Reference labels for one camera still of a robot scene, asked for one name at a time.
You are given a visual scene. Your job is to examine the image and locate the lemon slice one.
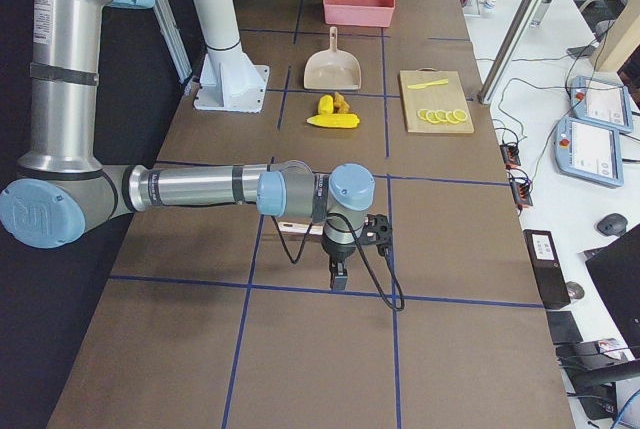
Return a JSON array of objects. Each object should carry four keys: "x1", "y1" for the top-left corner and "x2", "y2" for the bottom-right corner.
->
[{"x1": 416, "y1": 109, "x2": 431, "y2": 122}]

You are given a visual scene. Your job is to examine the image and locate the black power box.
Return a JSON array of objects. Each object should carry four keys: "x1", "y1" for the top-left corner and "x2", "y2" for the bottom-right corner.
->
[{"x1": 523, "y1": 229, "x2": 570, "y2": 310}]

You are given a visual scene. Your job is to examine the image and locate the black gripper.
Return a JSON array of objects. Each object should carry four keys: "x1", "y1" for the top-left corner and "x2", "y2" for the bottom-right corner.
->
[{"x1": 321, "y1": 228, "x2": 356, "y2": 291}]

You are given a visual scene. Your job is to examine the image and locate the near teach pendant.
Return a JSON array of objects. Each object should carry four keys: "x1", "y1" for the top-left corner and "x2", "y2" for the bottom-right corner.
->
[{"x1": 554, "y1": 116, "x2": 624, "y2": 188}]

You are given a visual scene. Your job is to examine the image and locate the lemon slice three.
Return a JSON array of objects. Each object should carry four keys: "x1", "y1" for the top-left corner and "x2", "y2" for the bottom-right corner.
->
[{"x1": 434, "y1": 110, "x2": 451, "y2": 124}]

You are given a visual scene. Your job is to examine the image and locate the yellow plastic knife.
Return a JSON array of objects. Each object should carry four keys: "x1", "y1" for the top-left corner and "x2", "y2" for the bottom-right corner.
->
[{"x1": 406, "y1": 78, "x2": 449, "y2": 90}]

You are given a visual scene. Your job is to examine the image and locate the yellow corn cob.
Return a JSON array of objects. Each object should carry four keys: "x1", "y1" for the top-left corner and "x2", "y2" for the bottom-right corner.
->
[{"x1": 306, "y1": 113, "x2": 360, "y2": 129}]

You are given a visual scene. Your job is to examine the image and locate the orange connector block one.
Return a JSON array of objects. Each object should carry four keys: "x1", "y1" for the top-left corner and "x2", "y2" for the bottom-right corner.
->
[{"x1": 500, "y1": 142, "x2": 521, "y2": 169}]

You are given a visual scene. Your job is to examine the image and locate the aluminium frame post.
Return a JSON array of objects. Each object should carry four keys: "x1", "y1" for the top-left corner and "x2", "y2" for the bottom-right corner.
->
[{"x1": 478, "y1": 0, "x2": 542, "y2": 105}]

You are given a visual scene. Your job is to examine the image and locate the black monitor corner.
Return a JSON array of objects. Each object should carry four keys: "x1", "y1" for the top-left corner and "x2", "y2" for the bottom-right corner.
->
[{"x1": 586, "y1": 231, "x2": 639, "y2": 357}]

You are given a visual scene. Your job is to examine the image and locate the lemon slice four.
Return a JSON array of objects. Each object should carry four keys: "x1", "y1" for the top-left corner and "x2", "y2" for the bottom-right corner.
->
[{"x1": 445, "y1": 111, "x2": 460, "y2": 124}]

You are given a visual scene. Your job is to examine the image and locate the beige hand brush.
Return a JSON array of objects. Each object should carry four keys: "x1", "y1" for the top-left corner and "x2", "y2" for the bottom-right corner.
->
[{"x1": 277, "y1": 221, "x2": 324, "y2": 236}]

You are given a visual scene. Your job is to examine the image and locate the tan toy ginger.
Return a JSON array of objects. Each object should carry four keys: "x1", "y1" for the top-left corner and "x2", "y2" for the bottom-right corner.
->
[{"x1": 333, "y1": 92, "x2": 350, "y2": 114}]

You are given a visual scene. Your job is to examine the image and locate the beige plastic dustpan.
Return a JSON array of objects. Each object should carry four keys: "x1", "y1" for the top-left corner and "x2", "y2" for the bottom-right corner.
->
[{"x1": 303, "y1": 26, "x2": 362, "y2": 91}]

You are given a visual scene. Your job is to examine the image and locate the black computer mouse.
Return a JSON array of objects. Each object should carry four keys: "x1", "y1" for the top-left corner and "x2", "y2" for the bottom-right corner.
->
[{"x1": 596, "y1": 213, "x2": 628, "y2": 237}]

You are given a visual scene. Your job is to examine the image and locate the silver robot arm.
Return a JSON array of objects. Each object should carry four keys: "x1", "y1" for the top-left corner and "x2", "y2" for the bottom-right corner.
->
[{"x1": 1, "y1": 0, "x2": 375, "y2": 291}]

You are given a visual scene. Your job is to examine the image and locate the orange connector block two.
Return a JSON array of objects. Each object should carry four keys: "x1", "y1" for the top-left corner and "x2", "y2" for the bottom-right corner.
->
[{"x1": 509, "y1": 176, "x2": 533, "y2": 209}]

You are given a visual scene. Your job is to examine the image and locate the lemon slice five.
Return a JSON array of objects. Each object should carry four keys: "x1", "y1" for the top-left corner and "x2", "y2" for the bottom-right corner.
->
[{"x1": 451, "y1": 109, "x2": 468, "y2": 123}]

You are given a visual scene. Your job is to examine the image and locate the teach pendant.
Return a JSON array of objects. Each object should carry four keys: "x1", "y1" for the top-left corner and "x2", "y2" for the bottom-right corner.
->
[
  {"x1": 554, "y1": 116, "x2": 624, "y2": 188},
  {"x1": 569, "y1": 76, "x2": 634, "y2": 134}
]

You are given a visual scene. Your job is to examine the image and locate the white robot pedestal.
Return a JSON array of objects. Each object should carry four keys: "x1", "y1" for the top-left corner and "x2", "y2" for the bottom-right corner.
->
[{"x1": 193, "y1": 0, "x2": 270, "y2": 113}]

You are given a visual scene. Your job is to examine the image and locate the pink plastic bin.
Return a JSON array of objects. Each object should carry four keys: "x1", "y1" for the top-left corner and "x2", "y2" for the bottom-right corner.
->
[{"x1": 323, "y1": 0, "x2": 396, "y2": 28}]

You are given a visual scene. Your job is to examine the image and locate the lemon slice two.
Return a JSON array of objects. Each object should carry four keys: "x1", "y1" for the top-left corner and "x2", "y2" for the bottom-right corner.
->
[{"x1": 429, "y1": 110, "x2": 441, "y2": 124}]

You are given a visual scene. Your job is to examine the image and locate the yellow toy potato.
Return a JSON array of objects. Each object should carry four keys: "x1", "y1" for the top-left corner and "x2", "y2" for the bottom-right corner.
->
[{"x1": 317, "y1": 94, "x2": 334, "y2": 115}]

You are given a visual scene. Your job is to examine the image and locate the wooden cutting board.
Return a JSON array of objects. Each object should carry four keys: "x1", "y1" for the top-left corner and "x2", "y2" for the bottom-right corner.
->
[{"x1": 399, "y1": 70, "x2": 474, "y2": 135}]

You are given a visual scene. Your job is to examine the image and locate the far teach pendant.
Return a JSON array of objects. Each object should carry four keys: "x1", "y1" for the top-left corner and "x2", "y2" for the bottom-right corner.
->
[{"x1": 569, "y1": 76, "x2": 634, "y2": 134}]

